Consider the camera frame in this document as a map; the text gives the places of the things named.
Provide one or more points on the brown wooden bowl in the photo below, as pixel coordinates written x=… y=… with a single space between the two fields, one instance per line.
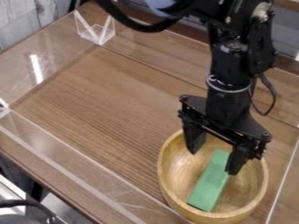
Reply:
x=179 y=171

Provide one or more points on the clear acrylic corner bracket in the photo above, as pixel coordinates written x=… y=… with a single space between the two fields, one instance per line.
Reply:
x=99 y=34

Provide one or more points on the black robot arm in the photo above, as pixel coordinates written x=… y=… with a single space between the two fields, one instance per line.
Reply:
x=239 y=26

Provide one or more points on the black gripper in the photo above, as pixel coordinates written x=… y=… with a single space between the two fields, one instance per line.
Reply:
x=245 y=135

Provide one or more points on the green rectangular block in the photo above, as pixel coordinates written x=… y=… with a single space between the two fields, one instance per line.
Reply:
x=211 y=183

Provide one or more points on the clear acrylic barrier wall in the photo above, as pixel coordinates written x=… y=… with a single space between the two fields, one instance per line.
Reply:
x=89 y=110

